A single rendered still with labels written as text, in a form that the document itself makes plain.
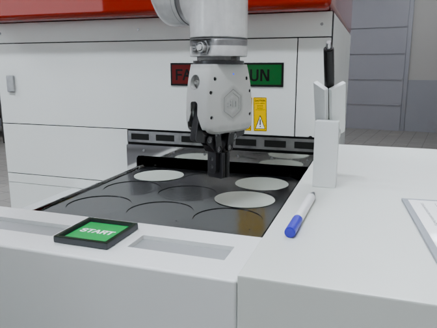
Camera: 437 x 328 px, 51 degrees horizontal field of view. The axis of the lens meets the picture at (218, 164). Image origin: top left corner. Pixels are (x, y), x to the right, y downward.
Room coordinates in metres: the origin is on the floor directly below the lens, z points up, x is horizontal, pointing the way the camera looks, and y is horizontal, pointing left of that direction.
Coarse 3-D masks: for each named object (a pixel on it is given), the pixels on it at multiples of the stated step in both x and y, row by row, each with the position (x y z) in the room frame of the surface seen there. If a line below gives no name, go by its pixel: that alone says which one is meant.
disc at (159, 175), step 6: (138, 174) 0.90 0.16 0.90; (144, 174) 0.90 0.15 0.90; (150, 174) 0.90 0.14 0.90; (156, 174) 0.90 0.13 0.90; (162, 174) 0.90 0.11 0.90; (168, 174) 0.90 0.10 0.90; (174, 174) 0.90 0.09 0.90; (180, 174) 0.90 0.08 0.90; (150, 180) 0.85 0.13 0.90; (156, 180) 0.85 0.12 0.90; (162, 180) 0.85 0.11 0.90
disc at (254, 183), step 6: (240, 180) 0.85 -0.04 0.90; (246, 180) 0.85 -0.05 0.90; (252, 180) 0.85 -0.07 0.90; (258, 180) 0.85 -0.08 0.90; (264, 180) 0.85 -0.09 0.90; (270, 180) 0.85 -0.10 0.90; (276, 180) 0.85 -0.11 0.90; (282, 180) 0.85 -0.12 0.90; (240, 186) 0.81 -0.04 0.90; (246, 186) 0.81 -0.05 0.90; (252, 186) 0.81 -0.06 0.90; (258, 186) 0.81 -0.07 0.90; (264, 186) 0.81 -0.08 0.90; (270, 186) 0.81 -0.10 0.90; (276, 186) 0.81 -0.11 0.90; (282, 186) 0.81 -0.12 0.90
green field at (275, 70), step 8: (248, 64) 0.95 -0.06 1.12; (256, 64) 0.94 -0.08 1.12; (264, 64) 0.94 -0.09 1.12; (272, 64) 0.93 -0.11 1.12; (280, 64) 0.93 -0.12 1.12; (248, 72) 0.95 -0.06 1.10; (256, 72) 0.94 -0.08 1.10; (264, 72) 0.94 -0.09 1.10; (272, 72) 0.93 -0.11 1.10; (280, 72) 0.93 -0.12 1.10; (256, 80) 0.94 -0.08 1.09; (264, 80) 0.94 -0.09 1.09; (272, 80) 0.93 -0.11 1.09; (280, 80) 0.93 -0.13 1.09
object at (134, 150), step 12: (132, 144) 1.03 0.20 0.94; (144, 144) 1.02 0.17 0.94; (156, 144) 1.02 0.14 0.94; (132, 156) 1.03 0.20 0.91; (156, 156) 1.01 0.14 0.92; (168, 156) 1.00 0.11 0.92; (180, 156) 0.99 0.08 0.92; (192, 156) 0.98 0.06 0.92; (204, 156) 0.97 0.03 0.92; (240, 156) 0.95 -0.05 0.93; (252, 156) 0.94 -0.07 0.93; (264, 156) 0.93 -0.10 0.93; (276, 156) 0.92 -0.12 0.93; (288, 156) 0.91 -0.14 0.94; (300, 156) 0.90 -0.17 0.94; (312, 156) 0.90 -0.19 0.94
